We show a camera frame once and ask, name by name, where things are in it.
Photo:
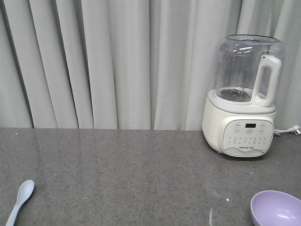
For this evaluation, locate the light blue plastic spoon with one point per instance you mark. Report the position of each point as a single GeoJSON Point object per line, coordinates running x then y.
{"type": "Point", "coordinates": [24, 193]}

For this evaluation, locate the purple plastic bowl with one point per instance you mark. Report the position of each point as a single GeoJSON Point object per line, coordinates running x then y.
{"type": "Point", "coordinates": [275, 208]}

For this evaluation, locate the grey pleated curtain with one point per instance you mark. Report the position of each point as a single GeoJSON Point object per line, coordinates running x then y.
{"type": "Point", "coordinates": [131, 64]}

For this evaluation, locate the white blender with clear jar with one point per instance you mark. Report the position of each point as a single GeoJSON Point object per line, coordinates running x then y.
{"type": "Point", "coordinates": [239, 113]}

